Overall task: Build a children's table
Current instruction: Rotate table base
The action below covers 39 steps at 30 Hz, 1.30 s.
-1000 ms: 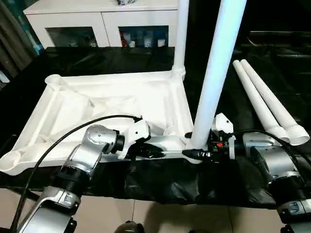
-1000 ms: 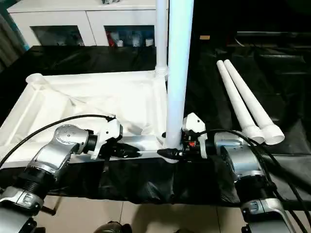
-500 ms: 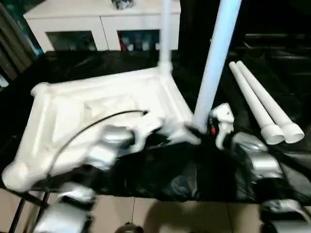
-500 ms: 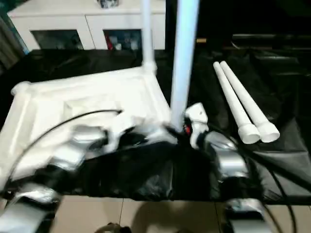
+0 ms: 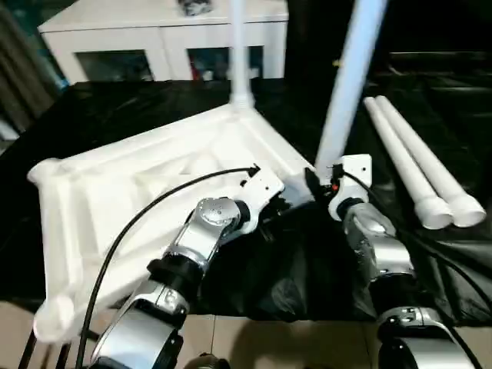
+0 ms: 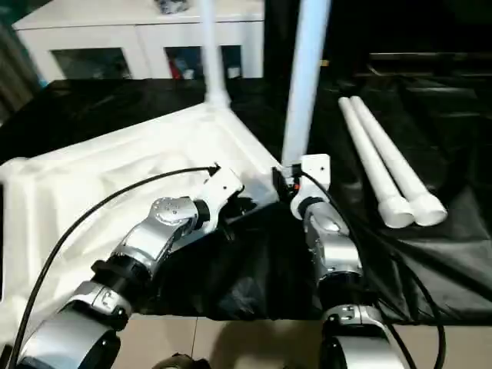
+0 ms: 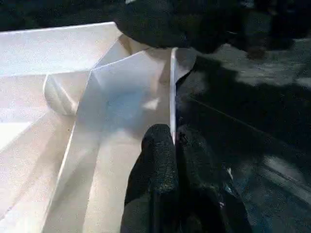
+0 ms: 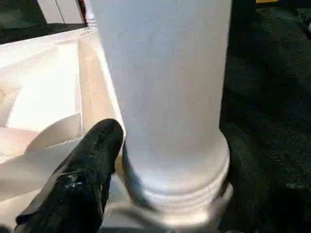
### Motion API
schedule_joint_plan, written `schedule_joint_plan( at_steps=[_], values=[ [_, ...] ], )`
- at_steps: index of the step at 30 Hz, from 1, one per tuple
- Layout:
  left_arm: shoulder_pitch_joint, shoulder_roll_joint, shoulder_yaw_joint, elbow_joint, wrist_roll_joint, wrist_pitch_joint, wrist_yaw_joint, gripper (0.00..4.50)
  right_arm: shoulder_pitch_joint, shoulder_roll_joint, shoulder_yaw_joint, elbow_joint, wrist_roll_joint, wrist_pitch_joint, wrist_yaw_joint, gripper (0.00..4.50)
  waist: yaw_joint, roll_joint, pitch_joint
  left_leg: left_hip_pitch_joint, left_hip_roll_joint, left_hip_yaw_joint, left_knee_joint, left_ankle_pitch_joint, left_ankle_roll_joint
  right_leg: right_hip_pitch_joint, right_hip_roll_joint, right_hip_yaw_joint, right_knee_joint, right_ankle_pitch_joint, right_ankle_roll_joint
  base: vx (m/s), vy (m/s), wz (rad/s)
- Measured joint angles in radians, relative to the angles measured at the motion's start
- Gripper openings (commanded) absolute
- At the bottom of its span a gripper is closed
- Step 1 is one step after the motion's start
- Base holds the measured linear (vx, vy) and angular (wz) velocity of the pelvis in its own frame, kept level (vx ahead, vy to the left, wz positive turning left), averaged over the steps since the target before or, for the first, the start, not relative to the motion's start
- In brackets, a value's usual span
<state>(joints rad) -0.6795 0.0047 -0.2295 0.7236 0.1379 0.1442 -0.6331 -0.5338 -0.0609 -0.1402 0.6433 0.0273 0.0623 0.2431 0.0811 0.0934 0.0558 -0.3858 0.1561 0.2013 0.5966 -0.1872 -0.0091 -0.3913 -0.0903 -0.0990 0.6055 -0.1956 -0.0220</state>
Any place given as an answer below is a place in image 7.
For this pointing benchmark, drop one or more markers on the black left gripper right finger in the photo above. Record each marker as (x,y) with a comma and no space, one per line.
(201,189)

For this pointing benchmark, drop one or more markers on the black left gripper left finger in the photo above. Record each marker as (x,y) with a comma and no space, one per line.
(153,182)

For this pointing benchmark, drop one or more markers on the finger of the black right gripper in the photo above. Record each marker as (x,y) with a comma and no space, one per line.
(175,24)

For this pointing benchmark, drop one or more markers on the white upturned plastic table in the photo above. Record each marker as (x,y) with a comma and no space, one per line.
(60,109)

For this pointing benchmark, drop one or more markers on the black glossy mat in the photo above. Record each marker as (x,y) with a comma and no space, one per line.
(255,121)

